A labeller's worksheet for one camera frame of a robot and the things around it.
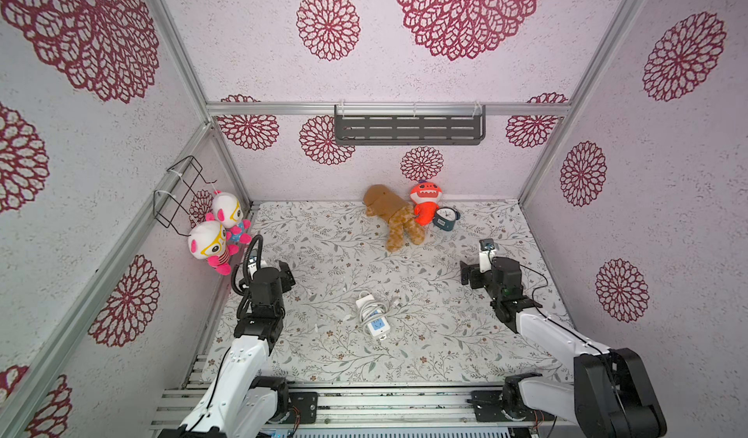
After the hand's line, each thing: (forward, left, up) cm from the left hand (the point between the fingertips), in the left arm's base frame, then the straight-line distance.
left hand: (269, 269), depth 83 cm
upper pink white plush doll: (+19, +17, +3) cm, 26 cm away
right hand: (+6, -61, -3) cm, 62 cm away
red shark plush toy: (+38, -50, -9) cm, 64 cm away
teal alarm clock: (+29, -57, -12) cm, 65 cm away
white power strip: (-11, -30, -10) cm, 33 cm away
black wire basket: (+10, +22, +17) cm, 30 cm away
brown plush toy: (+33, -32, -7) cm, 47 cm away
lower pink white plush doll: (+7, +18, +4) cm, 20 cm away
